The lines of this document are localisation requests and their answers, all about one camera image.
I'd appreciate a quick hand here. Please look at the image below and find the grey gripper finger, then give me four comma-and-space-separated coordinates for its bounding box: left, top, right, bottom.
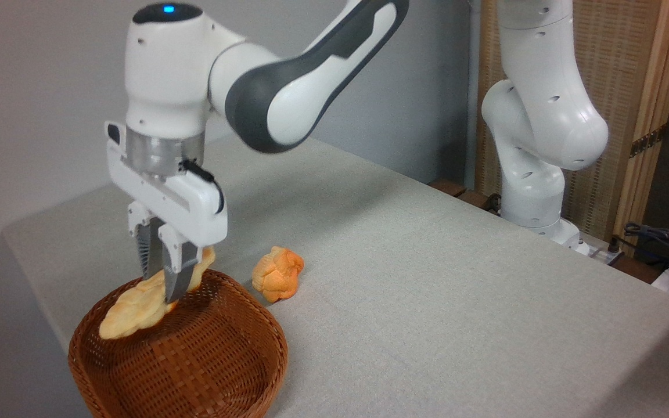
158, 224, 203, 304
128, 201, 164, 280

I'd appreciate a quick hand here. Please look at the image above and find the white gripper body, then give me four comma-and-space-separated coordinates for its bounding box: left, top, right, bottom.
105, 121, 228, 247

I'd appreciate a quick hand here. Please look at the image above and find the long pale braided bread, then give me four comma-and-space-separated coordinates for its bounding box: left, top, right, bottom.
99, 246, 217, 340

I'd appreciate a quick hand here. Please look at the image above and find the round orange bread roll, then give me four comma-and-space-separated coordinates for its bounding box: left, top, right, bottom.
252, 246, 305, 304

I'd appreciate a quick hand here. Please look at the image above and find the brown woven wicker basket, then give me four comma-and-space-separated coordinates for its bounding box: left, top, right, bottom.
68, 268, 289, 418

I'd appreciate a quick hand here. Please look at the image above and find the grey tablecloth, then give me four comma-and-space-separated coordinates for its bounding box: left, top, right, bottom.
2, 135, 669, 418

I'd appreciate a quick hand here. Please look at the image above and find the brown wooden base board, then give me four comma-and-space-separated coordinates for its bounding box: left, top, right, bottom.
427, 179, 503, 217

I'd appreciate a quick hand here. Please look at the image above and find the wood and rattan folding screen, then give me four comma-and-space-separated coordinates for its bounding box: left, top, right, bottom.
477, 0, 669, 257

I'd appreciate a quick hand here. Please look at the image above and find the dark metal screen hinge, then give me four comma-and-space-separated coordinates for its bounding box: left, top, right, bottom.
630, 124, 667, 158

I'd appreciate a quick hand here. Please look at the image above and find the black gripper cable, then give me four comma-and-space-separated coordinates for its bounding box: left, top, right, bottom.
182, 160, 225, 214

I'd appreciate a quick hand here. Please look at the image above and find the black cable bundle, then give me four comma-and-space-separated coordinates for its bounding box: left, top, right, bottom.
624, 222, 669, 275

